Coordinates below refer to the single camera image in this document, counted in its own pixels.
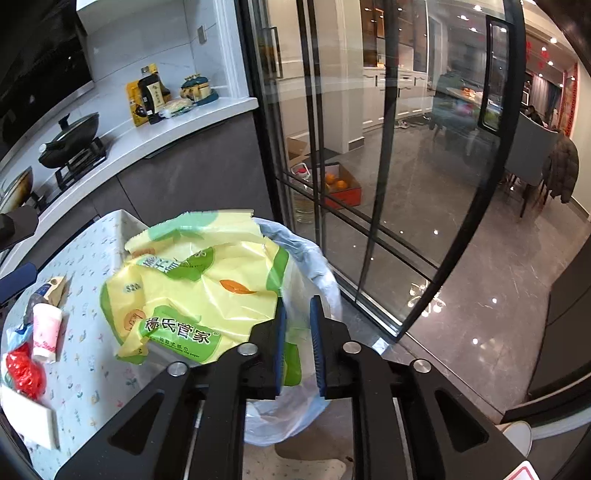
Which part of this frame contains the beige frying pan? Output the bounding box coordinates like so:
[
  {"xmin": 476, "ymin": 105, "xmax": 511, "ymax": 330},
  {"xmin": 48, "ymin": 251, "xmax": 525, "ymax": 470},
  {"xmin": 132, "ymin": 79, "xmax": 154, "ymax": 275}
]
[{"xmin": 0, "ymin": 166, "xmax": 35, "ymax": 213}]

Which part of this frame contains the white sideboard cabinet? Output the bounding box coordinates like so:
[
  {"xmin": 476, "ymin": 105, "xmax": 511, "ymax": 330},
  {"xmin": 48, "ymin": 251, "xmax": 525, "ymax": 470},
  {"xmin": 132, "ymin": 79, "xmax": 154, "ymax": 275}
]
[{"xmin": 360, "ymin": 65, "xmax": 435, "ymax": 144}]

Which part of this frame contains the oil bottle with red cap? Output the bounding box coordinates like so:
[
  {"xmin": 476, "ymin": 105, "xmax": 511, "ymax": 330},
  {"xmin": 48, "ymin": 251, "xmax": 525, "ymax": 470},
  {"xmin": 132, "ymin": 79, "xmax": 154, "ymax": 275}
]
[{"xmin": 291, "ymin": 164, "xmax": 324, "ymax": 224}]

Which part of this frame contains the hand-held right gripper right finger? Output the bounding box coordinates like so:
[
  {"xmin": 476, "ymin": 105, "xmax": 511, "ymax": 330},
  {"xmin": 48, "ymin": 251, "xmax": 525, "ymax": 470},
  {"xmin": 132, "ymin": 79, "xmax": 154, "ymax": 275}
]
[{"xmin": 309, "ymin": 295, "xmax": 550, "ymax": 480}]

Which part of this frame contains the beige snack packet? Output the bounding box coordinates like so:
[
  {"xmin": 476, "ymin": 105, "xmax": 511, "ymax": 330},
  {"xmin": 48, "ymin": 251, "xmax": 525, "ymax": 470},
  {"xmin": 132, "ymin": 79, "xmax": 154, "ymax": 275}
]
[{"xmin": 39, "ymin": 275, "xmax": 70, "ymax": 308}]

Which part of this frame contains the red wall banner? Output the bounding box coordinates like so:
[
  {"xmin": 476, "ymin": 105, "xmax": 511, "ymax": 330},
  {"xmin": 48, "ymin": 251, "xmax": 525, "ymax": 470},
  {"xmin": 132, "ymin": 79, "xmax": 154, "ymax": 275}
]
[{"xmin": 562, "ymin": 62, "xmax": 579, "ymax": 139}]

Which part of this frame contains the red white card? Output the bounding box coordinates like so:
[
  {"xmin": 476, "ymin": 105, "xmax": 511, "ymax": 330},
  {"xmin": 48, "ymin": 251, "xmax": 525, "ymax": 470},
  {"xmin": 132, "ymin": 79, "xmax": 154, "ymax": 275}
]
[{"xmin": 501, "ymin": 459, "xmax": 536, "ymax": 480}]

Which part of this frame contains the yellow green tissue package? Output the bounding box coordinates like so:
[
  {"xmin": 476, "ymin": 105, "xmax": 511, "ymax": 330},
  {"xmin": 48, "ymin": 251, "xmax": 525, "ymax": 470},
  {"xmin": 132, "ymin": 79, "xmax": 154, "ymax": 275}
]
[{"xmin": 100, "ymin": 210, "xmax": 296, "ymax": 386}]

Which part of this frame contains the red cardboard fruit box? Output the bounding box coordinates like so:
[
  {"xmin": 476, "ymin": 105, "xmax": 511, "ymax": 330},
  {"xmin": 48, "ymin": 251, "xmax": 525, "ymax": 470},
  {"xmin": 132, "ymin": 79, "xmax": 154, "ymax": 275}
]
[{"xmin": 318, "ymin": 161, "xmax": 363, "ymax": 210}]

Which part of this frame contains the black gas stove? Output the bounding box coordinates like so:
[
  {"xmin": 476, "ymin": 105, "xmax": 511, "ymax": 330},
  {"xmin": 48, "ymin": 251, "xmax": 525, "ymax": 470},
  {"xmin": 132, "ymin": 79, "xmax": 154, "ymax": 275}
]
[{"xmin": 0, "ymin": 136, "xmax": 112, "ymax": 217}]

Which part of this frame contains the trash bin with white liner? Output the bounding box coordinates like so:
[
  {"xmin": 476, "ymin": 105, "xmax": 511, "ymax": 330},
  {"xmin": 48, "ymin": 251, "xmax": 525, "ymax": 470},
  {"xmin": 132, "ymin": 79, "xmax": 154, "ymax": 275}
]
[{"xmin": 242, "ymin": 217, "xmax": 347, "ymax": 480}]

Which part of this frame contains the red plastic bag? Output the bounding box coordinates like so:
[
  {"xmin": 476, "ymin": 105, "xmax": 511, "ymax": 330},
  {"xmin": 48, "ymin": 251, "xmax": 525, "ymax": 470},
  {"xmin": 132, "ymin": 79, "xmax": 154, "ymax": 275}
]
[{"xmin": 6, "ymin": 347, "xmax": 47, "ymax": 401}]

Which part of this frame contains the green yellow condiment set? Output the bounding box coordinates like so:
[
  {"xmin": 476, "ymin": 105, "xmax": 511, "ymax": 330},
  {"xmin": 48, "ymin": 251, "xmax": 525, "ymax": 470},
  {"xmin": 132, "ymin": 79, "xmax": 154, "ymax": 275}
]
[{"xmin": 179, "ymin": 74, "xmax": 219, "ymax": 104}]

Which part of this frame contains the clear plastic food bag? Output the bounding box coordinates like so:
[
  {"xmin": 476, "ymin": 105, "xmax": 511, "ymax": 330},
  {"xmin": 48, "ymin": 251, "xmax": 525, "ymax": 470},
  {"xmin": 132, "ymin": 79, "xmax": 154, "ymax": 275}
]
[{"xmin": 159, "ymin": 99, "xmax": 191, "ymax": 117}]

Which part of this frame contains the black range hood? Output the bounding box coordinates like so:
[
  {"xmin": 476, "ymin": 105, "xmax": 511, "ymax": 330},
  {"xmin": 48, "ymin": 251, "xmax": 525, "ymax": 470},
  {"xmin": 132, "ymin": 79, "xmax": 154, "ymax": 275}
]
[{"xmin": 0, "ymin": 0, "xmax": 95, "ymax": 153}]

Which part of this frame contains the dining table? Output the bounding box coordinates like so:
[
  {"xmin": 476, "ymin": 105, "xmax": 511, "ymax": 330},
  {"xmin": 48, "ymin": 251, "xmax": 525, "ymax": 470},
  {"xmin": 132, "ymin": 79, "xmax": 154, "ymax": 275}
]
[{"xmin": 429, "ymin": 83, "xmax": 509, "ymax": 139}]

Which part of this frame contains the white flat box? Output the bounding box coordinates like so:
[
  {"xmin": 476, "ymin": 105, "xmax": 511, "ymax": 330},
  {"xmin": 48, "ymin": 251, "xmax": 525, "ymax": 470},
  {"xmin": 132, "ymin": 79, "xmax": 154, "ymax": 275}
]
[{"xmin": 0, "ymin": 383, "xmax": 61, "ymax": 450}]

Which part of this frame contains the dark soy sauce bottle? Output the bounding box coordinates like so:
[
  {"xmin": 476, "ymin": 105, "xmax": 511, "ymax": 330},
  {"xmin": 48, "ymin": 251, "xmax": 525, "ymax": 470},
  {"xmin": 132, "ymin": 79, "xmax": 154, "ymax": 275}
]
[{"xmin": 137, "ymin": 66, "xmax": 172, "ymax": 124}]

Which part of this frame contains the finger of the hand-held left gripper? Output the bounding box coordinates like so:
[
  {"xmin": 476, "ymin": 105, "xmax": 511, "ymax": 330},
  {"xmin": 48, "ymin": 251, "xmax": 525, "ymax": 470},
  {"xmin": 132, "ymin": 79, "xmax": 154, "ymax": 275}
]
[
  {"xmin": 0, "ymin": 263, "xmax": 38, "ymax": 305},
  {"xmin": 0, "ymin": 210, "xmax": 40, "ymax": 252}
]

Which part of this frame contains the kitchen counter cabinet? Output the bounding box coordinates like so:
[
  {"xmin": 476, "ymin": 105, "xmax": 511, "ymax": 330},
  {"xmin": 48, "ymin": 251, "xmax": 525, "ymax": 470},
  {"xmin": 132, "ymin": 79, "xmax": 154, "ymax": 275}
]
[{"xmin": 0, "ymin": 97, "xmax": 273, "ymax": 287}]

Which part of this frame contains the pink white paper cup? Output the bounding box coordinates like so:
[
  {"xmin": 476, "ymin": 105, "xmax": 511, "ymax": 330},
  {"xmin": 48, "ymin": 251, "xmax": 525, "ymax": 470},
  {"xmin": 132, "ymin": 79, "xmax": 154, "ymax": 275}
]
[{"xmin": 31, "ymin": 304, "xmax": 64, "ymax": 363}]

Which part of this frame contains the open brown cardboard box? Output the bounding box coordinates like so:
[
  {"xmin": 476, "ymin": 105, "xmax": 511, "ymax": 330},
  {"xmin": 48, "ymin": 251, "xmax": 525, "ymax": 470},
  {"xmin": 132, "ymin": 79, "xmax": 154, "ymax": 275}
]
[{"xmin": 286, "ymin": 136, "xmax": 311, "ymax": 160}]

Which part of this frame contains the yellow seasoning packet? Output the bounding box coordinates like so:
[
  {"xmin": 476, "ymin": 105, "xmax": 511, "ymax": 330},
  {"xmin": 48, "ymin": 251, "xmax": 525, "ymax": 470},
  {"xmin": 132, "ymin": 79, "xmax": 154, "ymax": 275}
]
[{"xmin": 126, "ymin": 80, "xmax": 148, "ymax": 127}]

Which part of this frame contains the black framed glass sliding door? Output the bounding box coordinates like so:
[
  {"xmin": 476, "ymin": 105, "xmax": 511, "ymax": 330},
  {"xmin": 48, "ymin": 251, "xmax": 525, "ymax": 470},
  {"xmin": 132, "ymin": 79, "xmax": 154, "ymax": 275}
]
[{"xmin": 240, "ymin": 0, "xmax": 527, "ymax": 344}]

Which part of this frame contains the dark puffer jacket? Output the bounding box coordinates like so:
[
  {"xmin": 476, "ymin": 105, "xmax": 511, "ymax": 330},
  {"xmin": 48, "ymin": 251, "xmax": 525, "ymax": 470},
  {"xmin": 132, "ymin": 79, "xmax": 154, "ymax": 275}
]
[{"xmin": 541, "ymin": 131, "xmax": 580, "ymax": 205}]

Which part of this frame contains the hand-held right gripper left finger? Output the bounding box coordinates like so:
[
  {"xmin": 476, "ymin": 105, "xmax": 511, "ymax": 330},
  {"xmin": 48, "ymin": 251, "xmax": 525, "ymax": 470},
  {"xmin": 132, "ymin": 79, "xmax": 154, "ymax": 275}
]
[{"xmin": 54, "ymin": 298, "xmax": 289, "ymax": 480}]

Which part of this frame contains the blue white packet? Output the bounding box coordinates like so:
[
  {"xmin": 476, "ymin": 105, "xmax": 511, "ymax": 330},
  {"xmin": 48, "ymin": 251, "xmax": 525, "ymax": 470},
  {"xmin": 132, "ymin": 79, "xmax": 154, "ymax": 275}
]
[{"xmin": 4, "ymin": 318, "xmax": 35, "ymax": 356}]

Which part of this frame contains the floral tablecloth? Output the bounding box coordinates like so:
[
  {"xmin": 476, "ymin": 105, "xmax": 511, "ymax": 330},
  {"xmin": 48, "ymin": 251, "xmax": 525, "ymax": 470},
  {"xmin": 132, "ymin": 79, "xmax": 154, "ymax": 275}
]
[{"xmin": 0, "ymin": 209, "xmax": 204, "ymax": 480}]

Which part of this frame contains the grey dining chair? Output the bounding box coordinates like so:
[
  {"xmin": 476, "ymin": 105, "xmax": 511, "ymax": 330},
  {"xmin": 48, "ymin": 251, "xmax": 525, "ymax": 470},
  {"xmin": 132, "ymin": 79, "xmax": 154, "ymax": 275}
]
[{"xmin": 503, "ymin": 113, "xmax": 561, "ymax": 217}]

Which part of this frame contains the black wok with lid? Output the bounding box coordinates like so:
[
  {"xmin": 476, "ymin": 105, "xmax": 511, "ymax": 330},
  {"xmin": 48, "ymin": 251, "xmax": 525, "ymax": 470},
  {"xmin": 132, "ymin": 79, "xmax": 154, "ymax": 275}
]
[{"xmin": 38, "ymin": 112, "xmax": 101, "ymax": 169}]

